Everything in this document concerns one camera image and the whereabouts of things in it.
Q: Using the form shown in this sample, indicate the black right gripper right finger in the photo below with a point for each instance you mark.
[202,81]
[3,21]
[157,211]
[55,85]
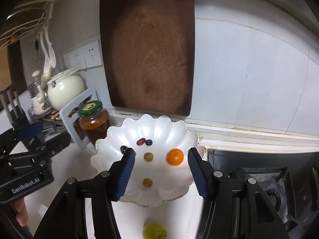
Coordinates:
[238,208]

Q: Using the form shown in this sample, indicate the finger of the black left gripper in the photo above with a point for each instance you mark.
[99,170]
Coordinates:
[29,132]

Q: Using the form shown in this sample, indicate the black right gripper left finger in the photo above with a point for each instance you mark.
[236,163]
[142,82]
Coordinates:
[65,217]

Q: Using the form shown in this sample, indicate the orange tangerine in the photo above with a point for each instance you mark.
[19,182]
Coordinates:
[175,157]

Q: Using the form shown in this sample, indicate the green apple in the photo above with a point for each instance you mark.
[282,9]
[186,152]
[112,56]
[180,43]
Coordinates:
[154,231]

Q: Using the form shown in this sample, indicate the red cherry tomato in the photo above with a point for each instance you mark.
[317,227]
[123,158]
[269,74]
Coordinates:
[141,141]

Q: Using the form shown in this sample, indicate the dark blueberry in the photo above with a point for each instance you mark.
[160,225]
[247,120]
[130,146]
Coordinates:
[149,142]

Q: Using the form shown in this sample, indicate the left hand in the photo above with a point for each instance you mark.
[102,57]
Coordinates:
[21,212]

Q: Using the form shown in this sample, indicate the black knife block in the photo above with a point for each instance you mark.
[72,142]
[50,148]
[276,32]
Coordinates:
[16,115]

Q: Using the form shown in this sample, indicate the small steel steamer pot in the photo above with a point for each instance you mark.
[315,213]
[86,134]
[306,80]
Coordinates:
[39,98]

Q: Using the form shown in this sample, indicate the black gas stove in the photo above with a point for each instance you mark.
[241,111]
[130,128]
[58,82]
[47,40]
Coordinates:
[289,180]

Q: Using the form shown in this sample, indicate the cream ceramic pot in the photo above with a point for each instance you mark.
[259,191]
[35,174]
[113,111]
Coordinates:
[64,87]

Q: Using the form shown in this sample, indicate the glass jar of sauce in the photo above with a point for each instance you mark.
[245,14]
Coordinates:
[94,120]

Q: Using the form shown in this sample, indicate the white rice spoon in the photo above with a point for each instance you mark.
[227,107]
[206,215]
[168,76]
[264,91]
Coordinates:
[46,56]
[51,51]

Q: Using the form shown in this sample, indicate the white scalloped ceramic bowl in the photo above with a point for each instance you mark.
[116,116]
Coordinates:
[169,182]

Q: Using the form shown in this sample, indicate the brown wooden cutting board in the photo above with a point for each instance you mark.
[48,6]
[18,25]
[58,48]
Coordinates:
[148,49]

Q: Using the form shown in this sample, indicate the white rack frame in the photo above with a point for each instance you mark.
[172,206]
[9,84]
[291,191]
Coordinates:
[70,117]

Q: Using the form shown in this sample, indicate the white wall socket strip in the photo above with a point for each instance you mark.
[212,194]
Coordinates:
[85,57]

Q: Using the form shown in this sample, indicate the white wire wall shelf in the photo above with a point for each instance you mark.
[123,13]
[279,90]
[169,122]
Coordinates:
[28,17]

